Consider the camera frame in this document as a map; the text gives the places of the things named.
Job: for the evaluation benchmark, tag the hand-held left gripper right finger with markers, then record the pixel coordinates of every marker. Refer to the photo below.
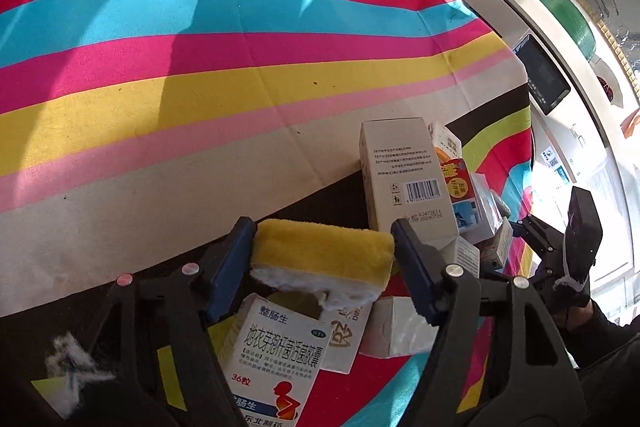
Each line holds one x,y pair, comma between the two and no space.
417,272

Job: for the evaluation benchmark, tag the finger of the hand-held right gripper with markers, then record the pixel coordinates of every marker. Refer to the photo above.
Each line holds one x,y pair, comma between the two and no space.
537,234

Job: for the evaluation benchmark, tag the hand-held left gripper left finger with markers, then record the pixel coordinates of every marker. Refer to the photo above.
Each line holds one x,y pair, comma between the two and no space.
232,267

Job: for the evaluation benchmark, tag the yellow white sponge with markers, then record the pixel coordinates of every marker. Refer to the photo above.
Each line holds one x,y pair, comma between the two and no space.
320,252

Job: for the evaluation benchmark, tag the person's right forearm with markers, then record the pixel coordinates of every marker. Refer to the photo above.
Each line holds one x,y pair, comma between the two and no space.
600,337

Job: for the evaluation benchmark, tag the small white carton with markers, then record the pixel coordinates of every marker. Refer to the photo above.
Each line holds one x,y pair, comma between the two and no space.
462,257

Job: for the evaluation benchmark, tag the plain white box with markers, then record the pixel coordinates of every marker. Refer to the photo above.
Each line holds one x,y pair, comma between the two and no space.
395,327

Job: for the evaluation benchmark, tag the red orange medicine box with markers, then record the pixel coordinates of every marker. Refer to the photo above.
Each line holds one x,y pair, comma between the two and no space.
472,212

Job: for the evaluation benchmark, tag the red yellow box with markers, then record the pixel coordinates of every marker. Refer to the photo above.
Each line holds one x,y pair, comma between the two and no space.
457,187

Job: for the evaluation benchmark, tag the white box grey print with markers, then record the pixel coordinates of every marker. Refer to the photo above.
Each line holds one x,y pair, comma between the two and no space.
345,337

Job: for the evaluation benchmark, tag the white blue medicine box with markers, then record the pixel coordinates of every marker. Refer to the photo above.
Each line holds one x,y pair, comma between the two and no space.
275,357

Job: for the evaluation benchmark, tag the white box grey text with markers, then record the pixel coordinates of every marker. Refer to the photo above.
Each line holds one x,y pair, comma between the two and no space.
400,167

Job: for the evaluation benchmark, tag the orange white box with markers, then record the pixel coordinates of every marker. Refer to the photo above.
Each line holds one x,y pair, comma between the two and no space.
447,142

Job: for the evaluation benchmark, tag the white cotton fluff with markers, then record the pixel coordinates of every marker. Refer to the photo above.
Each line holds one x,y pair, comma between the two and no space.
75,362

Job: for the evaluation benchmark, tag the striped colourful tablecloth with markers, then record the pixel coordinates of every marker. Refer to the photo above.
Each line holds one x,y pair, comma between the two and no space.
150,57

